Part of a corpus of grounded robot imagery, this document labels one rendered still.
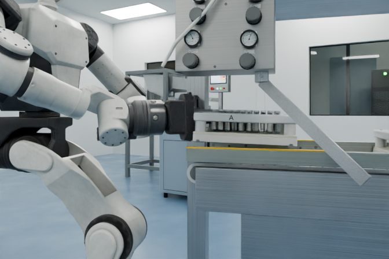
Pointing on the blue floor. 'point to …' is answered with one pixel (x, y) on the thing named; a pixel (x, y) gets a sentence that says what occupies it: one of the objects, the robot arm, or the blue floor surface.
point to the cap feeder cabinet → (172, 165)
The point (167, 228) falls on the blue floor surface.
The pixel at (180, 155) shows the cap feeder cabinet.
